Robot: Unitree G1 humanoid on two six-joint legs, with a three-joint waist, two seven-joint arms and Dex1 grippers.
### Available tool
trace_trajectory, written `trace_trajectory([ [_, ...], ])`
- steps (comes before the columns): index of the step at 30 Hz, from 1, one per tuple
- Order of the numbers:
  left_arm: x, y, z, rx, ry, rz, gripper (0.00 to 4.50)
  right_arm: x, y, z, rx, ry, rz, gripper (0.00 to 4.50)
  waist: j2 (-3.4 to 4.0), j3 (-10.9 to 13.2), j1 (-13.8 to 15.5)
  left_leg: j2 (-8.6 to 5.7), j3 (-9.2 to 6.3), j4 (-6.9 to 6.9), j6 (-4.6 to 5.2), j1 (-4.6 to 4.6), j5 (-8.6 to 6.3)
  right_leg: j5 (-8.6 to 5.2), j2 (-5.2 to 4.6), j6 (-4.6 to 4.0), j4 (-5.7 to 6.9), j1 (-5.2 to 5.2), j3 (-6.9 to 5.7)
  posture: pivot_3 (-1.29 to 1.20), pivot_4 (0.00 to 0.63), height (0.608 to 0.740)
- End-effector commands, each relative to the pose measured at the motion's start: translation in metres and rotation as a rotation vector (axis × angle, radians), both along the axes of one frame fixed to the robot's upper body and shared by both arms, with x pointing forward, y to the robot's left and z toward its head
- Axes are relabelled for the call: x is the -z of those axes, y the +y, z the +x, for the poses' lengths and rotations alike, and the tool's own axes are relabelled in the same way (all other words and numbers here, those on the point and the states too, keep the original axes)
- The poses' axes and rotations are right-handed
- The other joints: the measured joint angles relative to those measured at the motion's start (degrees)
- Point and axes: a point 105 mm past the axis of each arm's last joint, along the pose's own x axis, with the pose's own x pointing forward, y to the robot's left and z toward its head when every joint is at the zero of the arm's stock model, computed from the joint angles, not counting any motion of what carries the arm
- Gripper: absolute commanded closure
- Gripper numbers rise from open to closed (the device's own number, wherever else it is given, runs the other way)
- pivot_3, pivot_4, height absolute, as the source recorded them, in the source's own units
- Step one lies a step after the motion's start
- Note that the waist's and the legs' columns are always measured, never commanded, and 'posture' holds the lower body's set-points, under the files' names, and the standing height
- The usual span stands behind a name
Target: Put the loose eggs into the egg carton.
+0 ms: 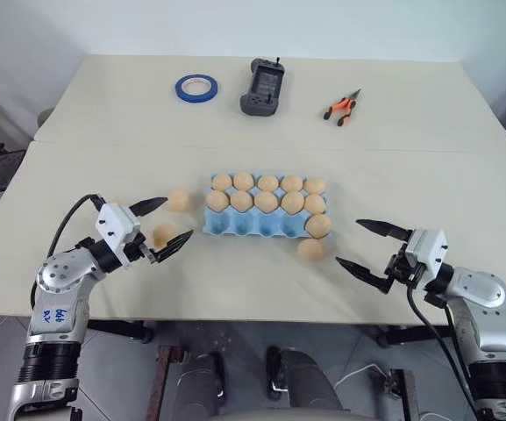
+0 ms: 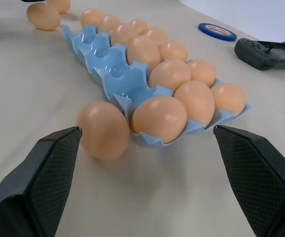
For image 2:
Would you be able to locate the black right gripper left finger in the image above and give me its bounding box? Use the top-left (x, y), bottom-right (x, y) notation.
top-left (0, 126), bottom-right (83, 237)

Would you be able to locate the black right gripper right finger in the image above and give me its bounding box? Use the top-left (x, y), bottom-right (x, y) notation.
top-left (213, 124), bottom-right (285, 237)

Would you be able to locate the brown egg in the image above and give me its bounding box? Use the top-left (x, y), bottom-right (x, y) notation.
top-left (148, 59), bottom-right (192, 92)
top-left (160, 41), bottom-right (188, 63)
top-left (80, 9), bottom-right (107, 27)
top-left (210, 82), bottom-right (246, 117)
top-left (186, 59), bottom-right (216, 88)
top-left (77, 101), bottom-right (130, 161)
top-left (46, 0), bottom-right (71, 14)
top-left (26, 2), bottom-right (61, 31)
top-left (130, 96), bottom-right (188, 144)
top-left (173, 80), bottom-right (216, 126)
top-left (97, 16), bottom-right (122, 34)
top-left (142, 27), bottom-right (168, 48)
top-left (129, 19), bottom-right (149, 35)
top-left (110, 23), bottom-right (138, 47)
top-left (126, 36), bottom-right (161, 72)

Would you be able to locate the blue plastic egg tray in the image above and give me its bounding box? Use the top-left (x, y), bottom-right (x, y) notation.
top-left (59, 24), bottom-right (252, 150)

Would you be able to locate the black handheld controller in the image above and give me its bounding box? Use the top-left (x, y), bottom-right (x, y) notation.
top-left (234, 38), bottom-right (285, 71)

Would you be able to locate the blue tape roll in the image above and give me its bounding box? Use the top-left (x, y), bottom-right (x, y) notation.
top-left (198, 23), bottom-right (238, 42)

